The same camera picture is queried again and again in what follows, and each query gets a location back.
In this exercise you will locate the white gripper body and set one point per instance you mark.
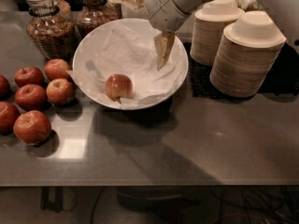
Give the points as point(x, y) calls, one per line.
point(159, 8)

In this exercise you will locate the red-yellow apple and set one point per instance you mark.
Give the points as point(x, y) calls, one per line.
point(119, 86)

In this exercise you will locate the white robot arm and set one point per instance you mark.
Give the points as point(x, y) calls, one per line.
point(186, 6)

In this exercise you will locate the white paper bowl liner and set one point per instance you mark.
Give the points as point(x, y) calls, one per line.
point(130, 59)

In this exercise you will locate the large white bowl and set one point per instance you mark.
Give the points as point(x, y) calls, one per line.
point(102, 41)

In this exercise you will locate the red apple back right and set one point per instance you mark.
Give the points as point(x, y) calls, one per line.
point(56, 68)

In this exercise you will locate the red apple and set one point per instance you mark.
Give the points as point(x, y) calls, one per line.
point(29, 75)
point(56, 68)
point(32, 127)
point(31, 97)
point(61, 91)

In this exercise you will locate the red apple middle right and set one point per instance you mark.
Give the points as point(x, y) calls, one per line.
point(61, 91)

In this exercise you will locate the red apple back left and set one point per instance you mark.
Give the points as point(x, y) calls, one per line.
point(29, 75)

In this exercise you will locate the red apple middle left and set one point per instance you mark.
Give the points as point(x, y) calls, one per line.
point(31, 97)

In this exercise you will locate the red apple front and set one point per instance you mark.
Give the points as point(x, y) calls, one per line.
point(32, 127)

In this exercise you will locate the red apple left back edge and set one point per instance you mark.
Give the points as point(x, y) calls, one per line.
point(4, 87)

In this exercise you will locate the red apple edge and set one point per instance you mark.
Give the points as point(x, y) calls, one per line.
point(4, 87)
point(8, 115)

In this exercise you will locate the red apple left front edge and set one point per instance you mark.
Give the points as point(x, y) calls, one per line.
point(8, 115)

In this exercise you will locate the white sign card left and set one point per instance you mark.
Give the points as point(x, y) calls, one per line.
point(128, 13)

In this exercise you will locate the glass granola jar right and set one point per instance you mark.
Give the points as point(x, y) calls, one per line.
point(95, 13)

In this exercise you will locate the glass granola jar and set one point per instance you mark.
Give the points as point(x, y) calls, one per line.
point(51, 31)
point(95, 13)

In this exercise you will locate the rear stack paper bowls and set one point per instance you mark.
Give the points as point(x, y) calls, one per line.
point(209, 23)

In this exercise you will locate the stack paper bowls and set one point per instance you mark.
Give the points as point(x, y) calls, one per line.
point(246, 53)
point(209, 23)

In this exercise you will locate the white plastic cutlery bunch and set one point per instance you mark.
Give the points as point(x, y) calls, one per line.
point(248, 5)

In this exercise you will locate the front stack paper bowls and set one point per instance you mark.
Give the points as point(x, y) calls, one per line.
point(246, 53)

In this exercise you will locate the glass granola jar left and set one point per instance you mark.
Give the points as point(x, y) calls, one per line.
point(51, 31)

